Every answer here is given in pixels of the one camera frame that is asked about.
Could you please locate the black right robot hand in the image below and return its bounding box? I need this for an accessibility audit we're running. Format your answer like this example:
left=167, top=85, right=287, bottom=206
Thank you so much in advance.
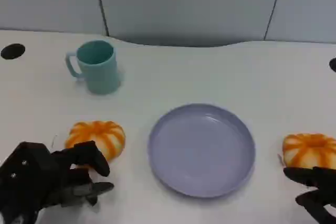
left=283, top=166, right=336, bottom=224

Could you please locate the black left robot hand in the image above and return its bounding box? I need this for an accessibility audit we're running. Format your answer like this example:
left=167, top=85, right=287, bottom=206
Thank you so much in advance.
left=0, top=141, right=115, bottom=224

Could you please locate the orange and white bread roll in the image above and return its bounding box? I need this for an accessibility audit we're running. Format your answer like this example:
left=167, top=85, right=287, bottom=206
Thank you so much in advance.
left=278, top=133, right=336, bottom=169
left=65, top=121, right=126, bottom=164

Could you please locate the pale green mug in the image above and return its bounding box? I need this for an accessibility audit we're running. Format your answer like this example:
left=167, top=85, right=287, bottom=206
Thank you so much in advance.
left=65, top=39, right=122, bottom=95

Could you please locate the lilac plate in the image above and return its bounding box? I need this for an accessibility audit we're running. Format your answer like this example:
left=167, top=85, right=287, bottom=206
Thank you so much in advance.
left=148, top=103, right=256, bottom=199

